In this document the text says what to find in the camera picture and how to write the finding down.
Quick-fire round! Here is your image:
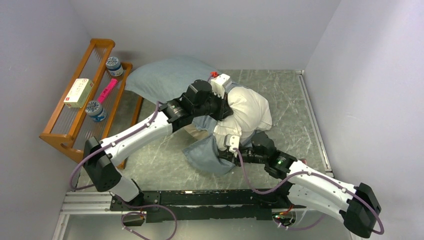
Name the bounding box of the white cardboard box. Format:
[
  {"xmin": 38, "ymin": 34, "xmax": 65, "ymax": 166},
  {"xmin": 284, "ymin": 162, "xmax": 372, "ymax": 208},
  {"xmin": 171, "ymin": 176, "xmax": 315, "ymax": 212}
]
[{"xmin": 63, "ymin": 78, "xmax": 94, "ymax": 108}]

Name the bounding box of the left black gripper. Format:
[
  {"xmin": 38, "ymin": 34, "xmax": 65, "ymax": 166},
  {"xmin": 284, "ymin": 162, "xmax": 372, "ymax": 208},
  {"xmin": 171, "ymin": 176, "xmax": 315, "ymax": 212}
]
[{"xmin": 192, "ymin": 87, "xmax": 233, "ymax": 121}]

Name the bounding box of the white pillow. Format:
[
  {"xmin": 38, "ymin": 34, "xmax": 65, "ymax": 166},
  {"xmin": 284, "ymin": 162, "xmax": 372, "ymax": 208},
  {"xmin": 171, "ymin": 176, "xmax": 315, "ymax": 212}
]
[{"xmin": 213, "ymin": 86, "xmax": 273, "ymax": 151}]

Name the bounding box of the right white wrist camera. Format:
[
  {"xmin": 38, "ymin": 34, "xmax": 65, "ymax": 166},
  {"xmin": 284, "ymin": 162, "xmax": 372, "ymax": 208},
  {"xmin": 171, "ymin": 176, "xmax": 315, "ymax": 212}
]
[{"xmin": 224, "ymin": 134, "xmax": 240, "ymax": 153}]

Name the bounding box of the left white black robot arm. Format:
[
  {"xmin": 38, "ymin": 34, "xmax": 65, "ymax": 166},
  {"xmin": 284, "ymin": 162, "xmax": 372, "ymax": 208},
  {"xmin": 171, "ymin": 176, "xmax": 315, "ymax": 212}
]
[{"xmin": 82, "ymin": 74, "xmax": 233, "ymax": 210}]

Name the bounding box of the blue grey pillow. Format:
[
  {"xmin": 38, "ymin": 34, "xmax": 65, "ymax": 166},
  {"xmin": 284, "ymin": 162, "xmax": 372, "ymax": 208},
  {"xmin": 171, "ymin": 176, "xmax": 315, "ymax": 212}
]
[{"xmin": 125, "ymin": 56, "xmax": 235, "ymax": 175}]

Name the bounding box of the blue white round jar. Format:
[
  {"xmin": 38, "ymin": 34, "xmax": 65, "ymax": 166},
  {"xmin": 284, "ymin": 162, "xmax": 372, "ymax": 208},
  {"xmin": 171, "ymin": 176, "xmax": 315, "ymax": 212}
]
[{"xmin": 105, "ymin": 56, "xmax": 124, "ymax": 77}]

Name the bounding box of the black base crossbar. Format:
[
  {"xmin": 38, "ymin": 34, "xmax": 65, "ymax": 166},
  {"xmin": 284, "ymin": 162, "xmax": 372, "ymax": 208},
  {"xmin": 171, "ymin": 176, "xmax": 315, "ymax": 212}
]
[{"xmin": 110, "ymin": 188, "xmax": 296, "ymax": 223}]

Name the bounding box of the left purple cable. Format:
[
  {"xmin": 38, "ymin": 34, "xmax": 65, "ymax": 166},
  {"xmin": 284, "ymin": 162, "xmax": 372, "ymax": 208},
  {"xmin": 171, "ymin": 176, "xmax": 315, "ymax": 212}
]
[{"xmin": 68, "ymin": 74, "xmax": 178, "ymax": 240}]

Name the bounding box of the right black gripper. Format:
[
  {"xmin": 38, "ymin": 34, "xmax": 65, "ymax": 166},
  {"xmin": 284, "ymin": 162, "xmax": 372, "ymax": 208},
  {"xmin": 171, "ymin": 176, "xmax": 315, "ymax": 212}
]
[{"xmin": 218, "ymin": 146, "xmax": 267, "ymax": 167}]

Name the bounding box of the pink marker pen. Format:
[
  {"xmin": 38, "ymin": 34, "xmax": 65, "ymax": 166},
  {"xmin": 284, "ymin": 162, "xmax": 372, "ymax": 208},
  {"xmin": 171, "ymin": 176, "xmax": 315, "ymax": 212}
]
[{"xmin": 97, "ymin": 78, "xmax": 118, "ymax": 104}]

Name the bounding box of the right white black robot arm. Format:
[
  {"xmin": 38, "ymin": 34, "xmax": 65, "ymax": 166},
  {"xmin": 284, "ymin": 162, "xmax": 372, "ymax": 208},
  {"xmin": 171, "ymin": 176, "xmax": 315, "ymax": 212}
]
[{"xmin": 218, "ymin": 132, "xmax": 385, "ymax": 239}]

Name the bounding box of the wooden slatted rack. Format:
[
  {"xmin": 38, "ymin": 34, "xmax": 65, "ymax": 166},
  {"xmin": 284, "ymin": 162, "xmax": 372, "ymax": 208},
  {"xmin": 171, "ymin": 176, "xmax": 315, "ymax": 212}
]
[{"xmin": 39, "ymin": 38, "xmax": 133, "ymax": 163}]

